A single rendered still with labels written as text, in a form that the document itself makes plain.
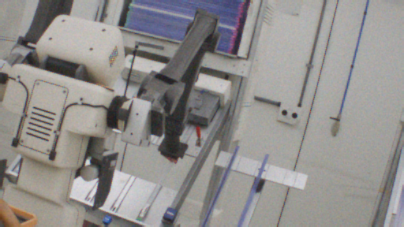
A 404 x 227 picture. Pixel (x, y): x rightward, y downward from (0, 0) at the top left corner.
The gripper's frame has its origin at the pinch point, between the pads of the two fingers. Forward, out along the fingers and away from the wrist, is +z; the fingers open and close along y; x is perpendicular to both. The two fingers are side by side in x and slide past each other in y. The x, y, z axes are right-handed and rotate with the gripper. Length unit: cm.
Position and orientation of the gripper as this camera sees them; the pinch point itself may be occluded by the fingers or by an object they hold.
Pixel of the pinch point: (173, 161)
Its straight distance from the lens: 233.3
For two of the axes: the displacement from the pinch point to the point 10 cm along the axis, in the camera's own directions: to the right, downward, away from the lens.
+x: -3.8, 7.2, -5.9
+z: 0.2, 6.4, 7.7
